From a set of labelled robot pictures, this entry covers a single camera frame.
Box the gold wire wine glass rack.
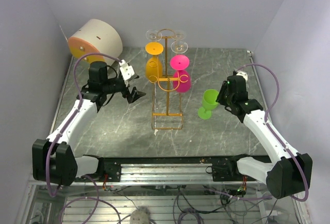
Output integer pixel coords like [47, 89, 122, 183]
[151, 28, 186, 131]

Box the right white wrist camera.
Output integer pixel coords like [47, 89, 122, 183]
[233, 70, 248, 82]

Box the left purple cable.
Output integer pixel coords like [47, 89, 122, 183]
[45, 53, 122, 198]

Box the clear round wine glass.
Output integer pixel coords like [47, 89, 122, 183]
[173, 30, 187, 41]

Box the clear flute wine glass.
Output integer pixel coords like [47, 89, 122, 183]
[171, 40, 189, 54]

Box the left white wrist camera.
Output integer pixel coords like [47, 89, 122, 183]
[119, 59, 139, 86]

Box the clear glass tumbler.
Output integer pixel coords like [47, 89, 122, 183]
[145, 29, 162, 42]

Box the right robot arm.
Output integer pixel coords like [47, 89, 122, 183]
[216, 73, 312, 201]

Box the grey fuzzy ball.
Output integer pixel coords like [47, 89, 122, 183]
[129, 206, 152, 224]

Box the magenta plastic goblet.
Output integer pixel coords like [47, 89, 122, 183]
[170, 55, 191, 93]

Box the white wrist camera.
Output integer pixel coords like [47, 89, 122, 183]
[233, 70, 248, 82]
[119, 59, 139, 86]

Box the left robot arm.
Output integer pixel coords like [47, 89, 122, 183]
[32, 60, 145, 186]

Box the orange plastic goblet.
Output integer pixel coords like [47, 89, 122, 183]
[145, 42, 164, 84]

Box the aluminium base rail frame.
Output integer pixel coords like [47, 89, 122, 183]
[28, 155, 274, 186]

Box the green plastic goblet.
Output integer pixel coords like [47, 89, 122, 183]
[197, 89, 219, 120]

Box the cream round drawer box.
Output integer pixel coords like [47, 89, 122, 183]
[68, 19, 123, 58]

